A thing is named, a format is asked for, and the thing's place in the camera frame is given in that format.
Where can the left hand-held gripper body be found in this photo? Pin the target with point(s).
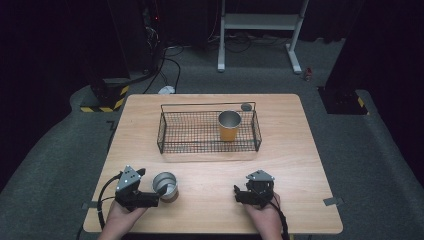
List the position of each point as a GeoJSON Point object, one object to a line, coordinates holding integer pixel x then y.
{"type": "Point", "coordinates": [130, 190]}

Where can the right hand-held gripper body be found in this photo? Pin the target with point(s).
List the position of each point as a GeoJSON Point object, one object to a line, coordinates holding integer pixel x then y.
{"type": "Point", "coordinates": [258, 190]}

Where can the silver tin can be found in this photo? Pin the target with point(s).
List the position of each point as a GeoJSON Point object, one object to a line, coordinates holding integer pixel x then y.
{"type": "Point", "coordinates": [165, 186]}

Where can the yellow metal-lined cup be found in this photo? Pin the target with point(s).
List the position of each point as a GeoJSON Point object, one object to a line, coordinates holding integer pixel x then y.
{"type": "Point", "coordinates": [228, 128]}

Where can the person's left hand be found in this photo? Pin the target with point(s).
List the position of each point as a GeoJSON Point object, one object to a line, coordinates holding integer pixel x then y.
{"type": "Point", "coordinates": [124, 216]}

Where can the person's right hand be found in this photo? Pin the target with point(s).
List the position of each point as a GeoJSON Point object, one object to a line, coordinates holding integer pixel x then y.
{"type": "Point", "coordinates": [265, 216]}

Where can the grey tape piece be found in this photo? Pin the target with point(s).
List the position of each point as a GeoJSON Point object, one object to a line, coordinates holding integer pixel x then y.
{"type": "Point", "coordinates": [90, 205]}
{"type": "Point", "coordinates": [333, 201]}

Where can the black yellow striped stand base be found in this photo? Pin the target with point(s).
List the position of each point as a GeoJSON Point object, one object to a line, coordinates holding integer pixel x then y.
{"type": "Point", "coordinates": [343, 100]}
{"type": "Point", "coordinates": [106, 96]}

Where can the white power adapter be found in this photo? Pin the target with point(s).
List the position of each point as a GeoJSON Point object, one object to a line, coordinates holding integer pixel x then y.
{"type": "Point", "coordinates": [166, 89]}

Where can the small red object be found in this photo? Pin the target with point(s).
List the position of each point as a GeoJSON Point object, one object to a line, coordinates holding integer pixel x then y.
{"type": "Point", "coordinates": [308, 74]}

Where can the dark equipment rack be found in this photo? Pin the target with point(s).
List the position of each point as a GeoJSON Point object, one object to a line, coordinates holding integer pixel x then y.
{"type": "Point", "coordinates": [151, 36]}

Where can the white metal stand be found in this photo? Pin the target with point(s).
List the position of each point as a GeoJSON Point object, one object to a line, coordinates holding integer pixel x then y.
{"type": "Point", "coordinates": [260, 21]}

